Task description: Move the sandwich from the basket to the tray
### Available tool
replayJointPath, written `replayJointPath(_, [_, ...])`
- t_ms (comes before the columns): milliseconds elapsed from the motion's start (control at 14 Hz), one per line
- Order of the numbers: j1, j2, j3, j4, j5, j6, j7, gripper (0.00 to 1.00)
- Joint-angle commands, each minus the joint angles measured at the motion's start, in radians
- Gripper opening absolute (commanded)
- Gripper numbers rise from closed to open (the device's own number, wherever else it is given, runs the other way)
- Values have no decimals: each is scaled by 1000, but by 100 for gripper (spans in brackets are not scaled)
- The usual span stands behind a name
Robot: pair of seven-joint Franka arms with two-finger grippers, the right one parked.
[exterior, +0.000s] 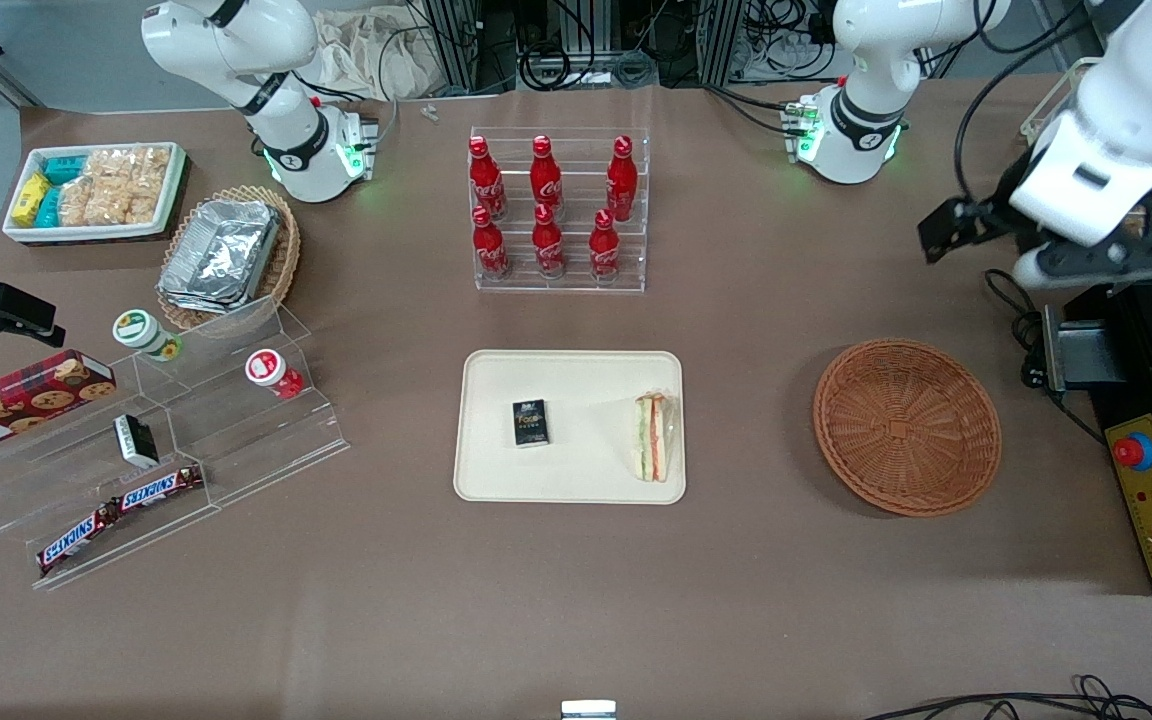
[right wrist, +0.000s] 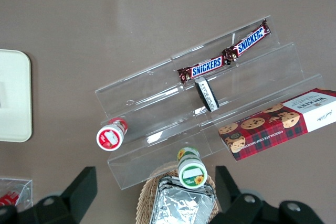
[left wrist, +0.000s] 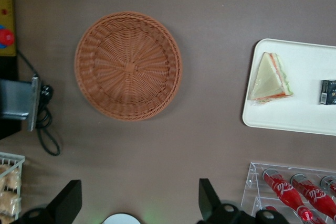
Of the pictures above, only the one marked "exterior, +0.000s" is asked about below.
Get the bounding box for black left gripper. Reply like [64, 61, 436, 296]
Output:
[919, 198, 1152, 264]

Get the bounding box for triangle sandwich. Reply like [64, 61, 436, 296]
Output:
[632, 391, 683, 484]

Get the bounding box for round brown wicker basket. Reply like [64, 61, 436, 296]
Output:
[813, 339, 1003, 518]

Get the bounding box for oval light wicker basket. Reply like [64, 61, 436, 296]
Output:
[157, 184, 303, 332]

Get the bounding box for beige plastic tray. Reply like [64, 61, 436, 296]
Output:
[453, 349, 687, 505]

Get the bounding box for red Walkers cookie box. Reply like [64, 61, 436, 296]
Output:
[0, 349, 118, 460]

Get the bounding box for green lid yogurt cup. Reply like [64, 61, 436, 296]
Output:
[112, 309, 185, 364]

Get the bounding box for yellow snack packet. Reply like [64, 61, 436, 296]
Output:
[10, 171, 53, 227]

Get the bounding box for clear rice cracker bag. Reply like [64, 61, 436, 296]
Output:
[57, 149, 129, 228]
[122, 147, 173, 225]

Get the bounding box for small black white box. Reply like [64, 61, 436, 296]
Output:
[112, 412, 161, 470]

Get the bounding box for white plastic bin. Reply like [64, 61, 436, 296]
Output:
[2, 141, 188, 245]

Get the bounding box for stacked aluminium foil trays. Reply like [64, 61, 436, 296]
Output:
[157, 199, 283, 317]

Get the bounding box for black machine base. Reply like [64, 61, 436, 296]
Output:
[1041, 278, 1152, 599]

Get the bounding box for Snickers chocolate bar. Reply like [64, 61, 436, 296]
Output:
[115, 463, 206, 514]
[35, 499, 124, 578]

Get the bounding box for clear acrylic stepped stand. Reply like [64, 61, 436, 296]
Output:
[0, 295, 352, 592]

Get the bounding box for red lid yogurt cup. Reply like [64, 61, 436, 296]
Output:
[243, 347, 306, 402]

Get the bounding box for red emergency stop button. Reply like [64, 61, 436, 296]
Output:
[1111, 431, 1152, 472]

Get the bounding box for red Coca-Cola bottle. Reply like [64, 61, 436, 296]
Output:
[530, 135, 566, 223]
[531, 203, 568, 280]
[468, 135, 508, 222]
[471, 205, 513, 282]
[605, 135, 640, 223]
[588, 208, 623, 285]

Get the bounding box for clear acrylic bottle rack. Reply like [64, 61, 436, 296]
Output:
[469, 127, 650, 295]

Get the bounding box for beige cloth bag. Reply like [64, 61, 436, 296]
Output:
[310, 8, 458, 102]

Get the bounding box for small black box with print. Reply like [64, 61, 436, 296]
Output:
[511, 399, 551, 449]

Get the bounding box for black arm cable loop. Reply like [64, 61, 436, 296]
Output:
[953, 29, 1098, 207]

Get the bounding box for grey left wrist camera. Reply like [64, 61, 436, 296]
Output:
[1013, 238, 1152, 294]

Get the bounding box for black table cable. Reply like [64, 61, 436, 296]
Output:
[983, 267, 1108, 447]

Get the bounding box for black floor cables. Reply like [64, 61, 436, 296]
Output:
[860, 674, 1152, 720]

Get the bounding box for aluminium frame with cables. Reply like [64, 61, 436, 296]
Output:
[424, 0, 749, 97]

